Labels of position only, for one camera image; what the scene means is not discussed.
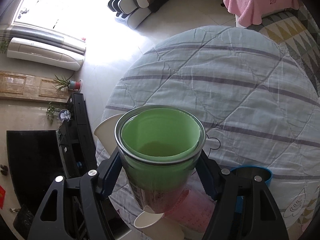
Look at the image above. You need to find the potted plant red pot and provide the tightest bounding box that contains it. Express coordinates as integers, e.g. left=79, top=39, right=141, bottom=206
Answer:
left=54, top=76, right=82, bottom=92

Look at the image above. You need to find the pink plastic cup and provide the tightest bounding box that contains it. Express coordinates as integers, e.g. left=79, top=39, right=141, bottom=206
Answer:
left=164, top=189, right=215, bottom=233

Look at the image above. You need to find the white air conditioner unit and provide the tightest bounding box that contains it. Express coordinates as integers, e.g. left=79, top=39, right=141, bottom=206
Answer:
left=7, top=37, right=85, bottom=71

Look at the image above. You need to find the blue black CoolTowel can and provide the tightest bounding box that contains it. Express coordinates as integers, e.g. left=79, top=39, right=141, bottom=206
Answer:
left=231, top=165, right=275, bottom=219

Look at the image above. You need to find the triangle patterned quilt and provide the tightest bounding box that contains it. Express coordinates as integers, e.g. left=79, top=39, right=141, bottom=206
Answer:
left=248, top=6, right=319, bottom=94

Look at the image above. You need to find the green leafy plant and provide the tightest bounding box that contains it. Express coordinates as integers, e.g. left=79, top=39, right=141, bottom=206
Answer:
left=46, top=102, right=66, bottom=124

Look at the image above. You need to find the black television screen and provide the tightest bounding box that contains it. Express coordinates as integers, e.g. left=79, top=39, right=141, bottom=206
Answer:
left=7, top=130, right=66, bottom=214

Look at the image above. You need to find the grey striped quilted tablecloth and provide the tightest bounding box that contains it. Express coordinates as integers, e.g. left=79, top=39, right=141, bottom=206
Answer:
left=103, top=26, right=319, bottom=239

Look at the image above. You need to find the green and pink can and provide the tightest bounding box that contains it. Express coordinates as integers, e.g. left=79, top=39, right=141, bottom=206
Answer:
left=114, top=105, right=206, bottom=213

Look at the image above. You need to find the white paper cup lower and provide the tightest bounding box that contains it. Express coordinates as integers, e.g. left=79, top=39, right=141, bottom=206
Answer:
left=134, top=205, right=184, bottom=240

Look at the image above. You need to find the white paper cup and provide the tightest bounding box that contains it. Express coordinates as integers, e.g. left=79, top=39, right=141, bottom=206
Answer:
left=134, top=205, right=184, bottom=240
left=94, top=114, right=123, bottom=155

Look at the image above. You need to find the white paper cup upper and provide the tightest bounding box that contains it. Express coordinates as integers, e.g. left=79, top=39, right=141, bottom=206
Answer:
left=94, top=114, right=123, bottom=155

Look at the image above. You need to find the black TV stand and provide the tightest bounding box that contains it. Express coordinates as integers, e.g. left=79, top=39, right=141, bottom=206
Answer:
left=57, top=92, right=97, bottom=178

